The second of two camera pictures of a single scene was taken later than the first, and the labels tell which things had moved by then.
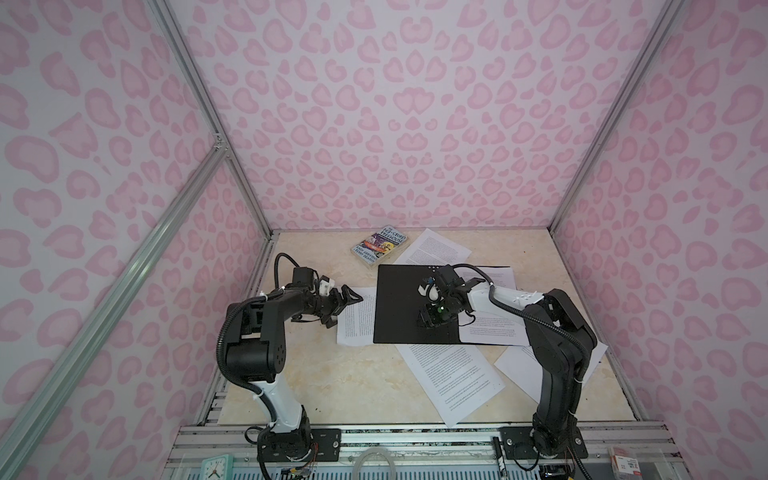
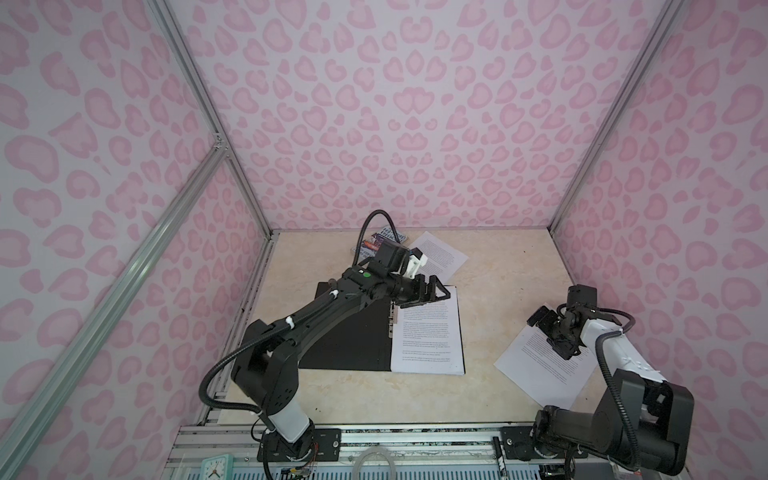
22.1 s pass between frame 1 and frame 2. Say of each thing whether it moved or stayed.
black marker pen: stayed
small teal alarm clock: stayed
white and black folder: moved
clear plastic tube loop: stayed
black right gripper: moved
